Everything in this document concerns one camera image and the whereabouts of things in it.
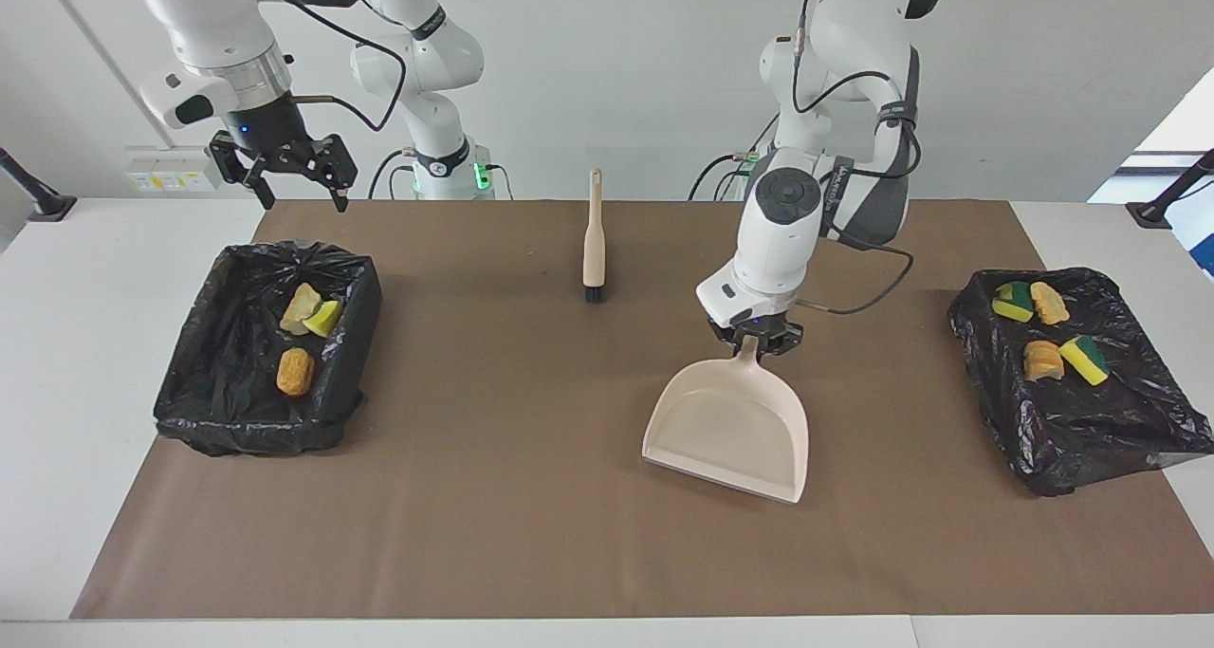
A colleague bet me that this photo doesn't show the long beige sponge chunk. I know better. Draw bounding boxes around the long beige sponge chunk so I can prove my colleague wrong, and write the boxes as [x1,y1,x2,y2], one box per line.
[1030,282,1071,326]

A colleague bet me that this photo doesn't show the orange-brown sponge lump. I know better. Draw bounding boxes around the orange-brown sponge lump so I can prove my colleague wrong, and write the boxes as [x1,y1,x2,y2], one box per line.
[276,347,316,398]

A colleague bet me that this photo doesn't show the yellow green-backed sponge piece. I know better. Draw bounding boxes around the yellow green-backed sponge piece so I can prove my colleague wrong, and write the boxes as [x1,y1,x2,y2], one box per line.
[302,299,344,338]

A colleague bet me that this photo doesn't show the bin with black bag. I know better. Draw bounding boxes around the bin with black bag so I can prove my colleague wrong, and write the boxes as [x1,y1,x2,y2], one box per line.
[152,240,384,457]
[948,267,1214,497]

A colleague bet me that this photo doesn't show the black base cable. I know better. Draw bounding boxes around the black base cable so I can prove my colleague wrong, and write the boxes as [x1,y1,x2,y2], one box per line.
[368,150,418,200]
[690,112,781,200]

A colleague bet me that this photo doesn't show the blue panel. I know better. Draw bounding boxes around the blue panel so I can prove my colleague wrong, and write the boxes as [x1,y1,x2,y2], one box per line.
[1171,207,1214,279]

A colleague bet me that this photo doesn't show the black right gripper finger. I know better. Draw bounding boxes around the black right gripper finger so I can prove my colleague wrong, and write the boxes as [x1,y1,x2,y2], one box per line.
[289,134,359,213]
[208,131,277,211]

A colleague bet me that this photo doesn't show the beige hand brush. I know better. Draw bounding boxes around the beige hand brush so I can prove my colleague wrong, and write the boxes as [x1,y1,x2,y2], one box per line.
[581,168,608,305]

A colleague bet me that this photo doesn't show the brown table mat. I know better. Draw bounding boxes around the brown table mat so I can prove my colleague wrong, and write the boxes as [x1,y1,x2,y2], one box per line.
[69,199,1214,620]

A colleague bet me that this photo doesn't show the small beige sponge chunk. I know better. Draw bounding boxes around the small beige sponge chunk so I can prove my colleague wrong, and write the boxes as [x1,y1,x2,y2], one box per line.
[1023,341,1065,381]

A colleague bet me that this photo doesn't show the white wall socket box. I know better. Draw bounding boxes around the white wall socket box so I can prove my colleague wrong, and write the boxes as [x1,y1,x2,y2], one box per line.
[125,146,224,194]

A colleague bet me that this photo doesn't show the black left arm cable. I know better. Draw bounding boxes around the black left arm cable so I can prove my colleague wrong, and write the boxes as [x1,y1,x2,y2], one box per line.
[790,0,923,317]

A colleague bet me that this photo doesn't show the notched yellow sponge piece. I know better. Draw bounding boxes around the notched yellow sponge piece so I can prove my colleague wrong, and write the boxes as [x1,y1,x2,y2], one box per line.
[1059,336,1112,386]

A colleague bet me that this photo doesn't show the pale pink dustpan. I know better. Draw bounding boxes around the pale pink dustpan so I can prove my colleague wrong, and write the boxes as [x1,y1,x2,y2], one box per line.
[641,335,810,505]

